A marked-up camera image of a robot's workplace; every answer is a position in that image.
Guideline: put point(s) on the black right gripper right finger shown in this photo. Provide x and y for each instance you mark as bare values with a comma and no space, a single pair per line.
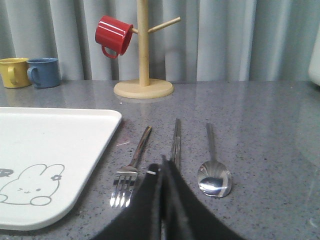
185,217

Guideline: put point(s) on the wooden mug tree stand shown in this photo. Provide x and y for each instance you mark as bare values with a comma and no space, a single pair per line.
145,87

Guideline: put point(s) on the silver metal fork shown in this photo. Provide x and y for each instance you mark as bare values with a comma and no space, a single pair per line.
126,176

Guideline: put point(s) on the cream rabbit print tray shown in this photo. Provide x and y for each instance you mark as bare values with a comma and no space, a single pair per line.
47,156

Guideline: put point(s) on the yellow enamel mug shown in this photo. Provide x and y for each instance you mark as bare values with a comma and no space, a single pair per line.
13,72

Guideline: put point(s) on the red enamel mug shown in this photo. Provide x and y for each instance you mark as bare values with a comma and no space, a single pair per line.
113,35

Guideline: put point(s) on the silver metal spoon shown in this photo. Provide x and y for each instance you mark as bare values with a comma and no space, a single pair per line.
214,178

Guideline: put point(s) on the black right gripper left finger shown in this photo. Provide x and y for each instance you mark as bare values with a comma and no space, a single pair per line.
141,220

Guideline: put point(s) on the grey pleated curtain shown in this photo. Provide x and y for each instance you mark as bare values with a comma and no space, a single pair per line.
232,40

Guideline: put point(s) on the blue enamel mug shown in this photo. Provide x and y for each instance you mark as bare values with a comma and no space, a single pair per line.
44,73

